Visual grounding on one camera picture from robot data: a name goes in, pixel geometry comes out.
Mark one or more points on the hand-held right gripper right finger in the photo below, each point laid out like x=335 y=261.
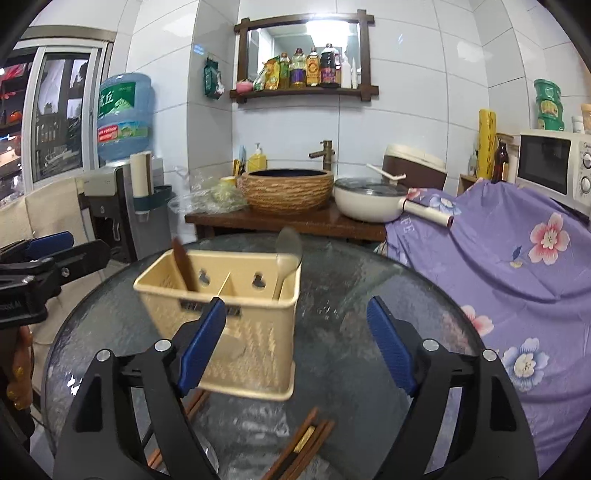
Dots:
x=388 y=341

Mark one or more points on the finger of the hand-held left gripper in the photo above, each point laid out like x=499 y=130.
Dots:
x=85 y=258
x=48 y=242

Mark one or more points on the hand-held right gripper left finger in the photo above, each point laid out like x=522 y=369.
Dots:
x=203 y=341

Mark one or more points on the beige plastic utensil holder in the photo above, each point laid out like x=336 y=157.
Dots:
x=258 y=341

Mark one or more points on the brown wooden spatula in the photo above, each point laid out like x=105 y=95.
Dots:
x=184 y=267

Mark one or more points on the person's left hand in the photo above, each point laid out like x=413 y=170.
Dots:
x=21 y=350

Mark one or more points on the water dispenser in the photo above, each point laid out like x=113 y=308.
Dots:
x=111 y=212

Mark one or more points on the teal holder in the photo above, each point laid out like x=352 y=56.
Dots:
x=159 y=196

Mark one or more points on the cream paper roll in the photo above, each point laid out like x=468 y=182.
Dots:
x=141 y=173

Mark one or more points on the purple floral cloth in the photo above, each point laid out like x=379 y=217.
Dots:
x=498 y=277

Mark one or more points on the wooden sink counter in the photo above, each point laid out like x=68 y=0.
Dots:
x=318 y=224

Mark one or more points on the clear plastic bags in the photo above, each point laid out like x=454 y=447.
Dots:
x=207 y=196

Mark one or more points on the white pan with glass lid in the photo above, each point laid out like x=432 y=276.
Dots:
x=364 y=203

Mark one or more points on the blue water jug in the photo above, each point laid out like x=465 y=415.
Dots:
x=124 y=120

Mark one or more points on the yellow cup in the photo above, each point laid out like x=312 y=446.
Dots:
x=228 y=182

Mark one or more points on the white rice paddle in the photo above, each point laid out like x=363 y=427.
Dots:
x=385 y=173

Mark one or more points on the woven pattern basin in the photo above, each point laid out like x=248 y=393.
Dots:
x=286 y=194

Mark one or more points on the brown white rice cooker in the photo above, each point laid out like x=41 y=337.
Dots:
x=418 y=164

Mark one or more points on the yellow soap bottle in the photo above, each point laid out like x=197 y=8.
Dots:
x=257 y=161

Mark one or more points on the small clear bottle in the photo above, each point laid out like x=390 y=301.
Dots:
x=473 y=165

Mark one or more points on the bronze faucet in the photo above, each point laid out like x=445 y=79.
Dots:
x=327 y=154

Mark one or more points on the brown glass bottle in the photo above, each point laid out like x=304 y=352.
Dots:
x=500 y=164

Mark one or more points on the green hanging packet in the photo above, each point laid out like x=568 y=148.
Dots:
x=213 y=81

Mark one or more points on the yellow roll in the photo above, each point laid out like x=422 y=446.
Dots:
x=487 y=143

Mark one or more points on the wooden box shelf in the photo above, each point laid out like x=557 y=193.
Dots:
x=511 y=143

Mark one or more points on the white microwave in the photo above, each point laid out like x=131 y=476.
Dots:
x=545 y=161

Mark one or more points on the yellow green packet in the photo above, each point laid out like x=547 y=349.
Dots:
x=268 y=74

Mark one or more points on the white tube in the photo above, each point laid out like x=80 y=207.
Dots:
x=355 y=76

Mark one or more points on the wooden framed mirror shelf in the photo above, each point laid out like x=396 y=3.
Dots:
x=258 y=50

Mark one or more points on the small oil bottle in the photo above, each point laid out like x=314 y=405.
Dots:
x=283 y=74

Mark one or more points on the white bottle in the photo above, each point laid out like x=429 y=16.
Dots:
x=346 y=74

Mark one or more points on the dark soy sauce bottle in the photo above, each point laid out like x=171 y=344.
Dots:
x=329 y=69

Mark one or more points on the orange label bottle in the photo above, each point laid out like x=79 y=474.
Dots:
x=312 y=69

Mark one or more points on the white jar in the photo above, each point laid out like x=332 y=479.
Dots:
x=577 y=125

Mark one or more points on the beige jar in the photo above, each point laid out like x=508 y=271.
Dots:
x=586 y=117

